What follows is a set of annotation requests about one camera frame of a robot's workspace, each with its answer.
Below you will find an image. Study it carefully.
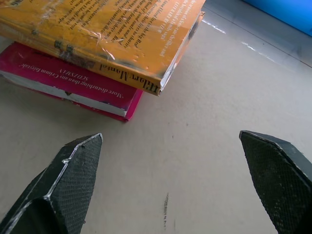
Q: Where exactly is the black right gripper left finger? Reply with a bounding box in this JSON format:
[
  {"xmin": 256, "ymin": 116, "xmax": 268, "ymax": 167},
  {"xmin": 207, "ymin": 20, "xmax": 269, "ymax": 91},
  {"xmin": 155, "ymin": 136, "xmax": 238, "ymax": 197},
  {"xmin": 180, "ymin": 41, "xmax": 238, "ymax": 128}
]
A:
[{"xmin": 0, "ymin": 133, "xmax": 103, "ymax": 234}]

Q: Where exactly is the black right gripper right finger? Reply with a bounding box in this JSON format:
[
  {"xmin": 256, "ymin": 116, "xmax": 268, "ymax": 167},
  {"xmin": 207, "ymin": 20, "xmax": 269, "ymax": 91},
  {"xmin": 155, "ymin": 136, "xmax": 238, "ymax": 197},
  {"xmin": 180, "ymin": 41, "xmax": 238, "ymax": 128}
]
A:
[{"xmin": 238, "ymin": 130, "xmax": 312, "ymax": 234}]

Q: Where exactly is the pink paperback book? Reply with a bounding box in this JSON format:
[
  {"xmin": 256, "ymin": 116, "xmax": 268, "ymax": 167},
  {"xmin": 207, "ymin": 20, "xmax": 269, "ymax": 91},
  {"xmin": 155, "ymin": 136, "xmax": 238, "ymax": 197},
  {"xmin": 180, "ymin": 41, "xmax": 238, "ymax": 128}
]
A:
[{"xmin": 0, "ymin": 41, "xmax": 144, "ymax": 123}]

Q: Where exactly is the orange hardcover book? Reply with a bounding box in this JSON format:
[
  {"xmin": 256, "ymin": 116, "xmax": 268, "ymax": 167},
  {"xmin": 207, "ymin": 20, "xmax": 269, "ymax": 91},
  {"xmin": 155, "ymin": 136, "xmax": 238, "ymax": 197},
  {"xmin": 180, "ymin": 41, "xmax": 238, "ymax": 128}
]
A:
[{"xmin": 0, "ymin": 0, "xmax": 207, "ymax": 97}]

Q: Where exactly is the blue panel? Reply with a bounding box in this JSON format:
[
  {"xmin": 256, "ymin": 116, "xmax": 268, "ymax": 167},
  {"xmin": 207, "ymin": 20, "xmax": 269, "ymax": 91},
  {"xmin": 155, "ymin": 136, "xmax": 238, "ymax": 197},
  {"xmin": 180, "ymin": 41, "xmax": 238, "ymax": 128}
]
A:
[{"xmin": 241, "ymin": 0, "xmax": 312, "ymax": 38}]

